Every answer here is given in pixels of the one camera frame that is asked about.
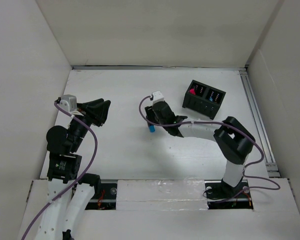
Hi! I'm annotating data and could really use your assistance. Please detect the aluminium rail right side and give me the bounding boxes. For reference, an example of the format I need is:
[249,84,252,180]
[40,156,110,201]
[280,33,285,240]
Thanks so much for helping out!
[239,68,281,178]

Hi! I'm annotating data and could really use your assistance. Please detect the blue cap highlighter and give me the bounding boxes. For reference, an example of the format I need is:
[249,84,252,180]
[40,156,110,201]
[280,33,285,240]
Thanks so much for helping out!
[148,125,156,133]

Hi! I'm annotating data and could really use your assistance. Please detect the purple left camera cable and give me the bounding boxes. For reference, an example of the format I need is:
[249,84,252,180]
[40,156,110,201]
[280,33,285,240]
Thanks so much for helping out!
[21,99,99,240]

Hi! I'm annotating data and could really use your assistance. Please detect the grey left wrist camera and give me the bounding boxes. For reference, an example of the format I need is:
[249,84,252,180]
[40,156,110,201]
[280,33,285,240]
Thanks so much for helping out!
[56,94,78,113]

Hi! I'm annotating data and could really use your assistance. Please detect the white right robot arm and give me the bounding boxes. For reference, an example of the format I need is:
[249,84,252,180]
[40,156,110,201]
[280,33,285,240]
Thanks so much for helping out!
[144,101,255,200]

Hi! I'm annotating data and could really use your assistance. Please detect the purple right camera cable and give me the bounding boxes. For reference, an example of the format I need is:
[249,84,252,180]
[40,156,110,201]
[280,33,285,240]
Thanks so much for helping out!
[139,94,282,204]

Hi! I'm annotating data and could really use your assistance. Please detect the white foam block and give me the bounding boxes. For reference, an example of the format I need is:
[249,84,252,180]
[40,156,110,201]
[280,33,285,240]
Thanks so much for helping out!
[116,179,208,211]

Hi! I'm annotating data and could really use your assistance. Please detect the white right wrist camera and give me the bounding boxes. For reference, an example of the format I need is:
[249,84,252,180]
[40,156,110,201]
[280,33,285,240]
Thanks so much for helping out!
[150,90,164,103]

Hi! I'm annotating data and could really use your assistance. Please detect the pink cap highlighter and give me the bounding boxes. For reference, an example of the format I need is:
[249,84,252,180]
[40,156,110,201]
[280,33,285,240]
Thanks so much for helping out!
[189,88,196,95]

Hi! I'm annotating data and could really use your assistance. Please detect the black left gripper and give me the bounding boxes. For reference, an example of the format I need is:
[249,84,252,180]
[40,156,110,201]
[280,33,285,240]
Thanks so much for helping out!
[69,97,110,151]

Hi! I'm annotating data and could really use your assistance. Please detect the purple camera cable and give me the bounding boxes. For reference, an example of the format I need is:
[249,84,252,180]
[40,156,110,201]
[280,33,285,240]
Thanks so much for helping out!
[139,94,282,204]
[21,99,99,240]

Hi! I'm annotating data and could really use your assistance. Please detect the black desk organizer box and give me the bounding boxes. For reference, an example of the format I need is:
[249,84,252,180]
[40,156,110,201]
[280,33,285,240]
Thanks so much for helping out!
[182,80,226,120]

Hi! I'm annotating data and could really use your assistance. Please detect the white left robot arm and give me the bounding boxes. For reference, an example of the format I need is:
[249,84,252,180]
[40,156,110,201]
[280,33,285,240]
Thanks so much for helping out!
[35,95,111,240]

